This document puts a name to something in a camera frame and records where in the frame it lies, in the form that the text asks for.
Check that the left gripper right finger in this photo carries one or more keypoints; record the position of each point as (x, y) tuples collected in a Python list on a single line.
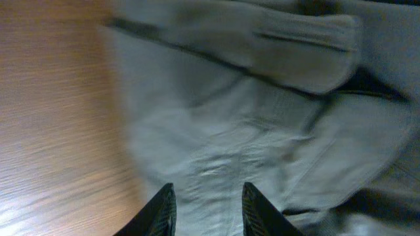
[(261, 217)]

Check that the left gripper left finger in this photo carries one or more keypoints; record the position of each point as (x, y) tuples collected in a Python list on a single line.
[(157, 218)]

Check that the grey shorts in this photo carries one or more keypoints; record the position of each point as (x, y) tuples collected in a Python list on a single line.
[(316, 103)]

